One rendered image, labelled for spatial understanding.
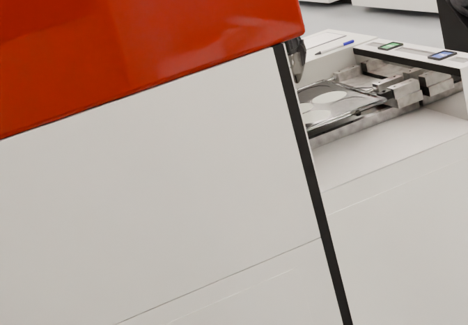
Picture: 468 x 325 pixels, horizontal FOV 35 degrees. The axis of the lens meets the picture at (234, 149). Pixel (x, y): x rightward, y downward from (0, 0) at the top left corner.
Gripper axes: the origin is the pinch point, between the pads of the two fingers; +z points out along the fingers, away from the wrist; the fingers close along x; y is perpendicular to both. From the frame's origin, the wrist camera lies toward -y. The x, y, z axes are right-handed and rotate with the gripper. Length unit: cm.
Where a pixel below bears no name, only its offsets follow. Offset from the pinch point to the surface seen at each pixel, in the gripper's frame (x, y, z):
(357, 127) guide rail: 17.2, 6.3, 14.2
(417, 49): 29.7, -18.2, 1.4
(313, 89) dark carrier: -1.7, -11.6, 7.5
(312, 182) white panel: 30, 63, 4
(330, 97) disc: 7.6, -2.1, 7.4
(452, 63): 43.5, 0.1, 1.3
